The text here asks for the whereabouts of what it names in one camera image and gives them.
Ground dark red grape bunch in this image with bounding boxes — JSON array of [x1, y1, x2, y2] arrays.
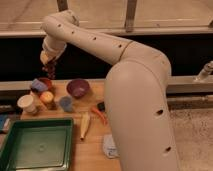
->
[[42, 59, 57, 80]]

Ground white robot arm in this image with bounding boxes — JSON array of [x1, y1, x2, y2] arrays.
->
[[41, 10, 180, 171]]

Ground white paper cup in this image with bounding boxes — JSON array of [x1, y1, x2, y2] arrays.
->
[[17, 94, 37, 114]]

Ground blue plastic cup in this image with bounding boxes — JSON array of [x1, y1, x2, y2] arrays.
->
[[59, 96, 72, 112]]

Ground red brown bowl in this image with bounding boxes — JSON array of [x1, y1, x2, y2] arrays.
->
[[38, 77, 53, 91]]

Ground purple bowl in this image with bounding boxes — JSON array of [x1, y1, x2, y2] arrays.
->
[[66, 79, 90, 98]]

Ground wooden board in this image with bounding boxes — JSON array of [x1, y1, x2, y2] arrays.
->
[[21, 80, 120, 171]]

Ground orange carrot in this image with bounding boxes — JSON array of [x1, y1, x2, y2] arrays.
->
[[91, 107, 107, 125]]

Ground yellow corn cob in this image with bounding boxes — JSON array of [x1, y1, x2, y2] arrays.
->
[[80, 113, 90, 140]]

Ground black rectangular eraser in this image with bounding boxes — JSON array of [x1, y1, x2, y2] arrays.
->
[[97, 102, 105, 111]]

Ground blue object at left edge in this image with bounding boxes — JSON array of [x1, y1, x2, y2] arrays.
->
[[0, 115, 10, 133]]

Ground green plastic tray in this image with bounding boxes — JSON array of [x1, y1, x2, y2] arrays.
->
[[0, 118, 74, 171]]

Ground crumpled blue white cloth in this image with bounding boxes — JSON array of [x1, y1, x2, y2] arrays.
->
[[102, 134, 119, 159]]

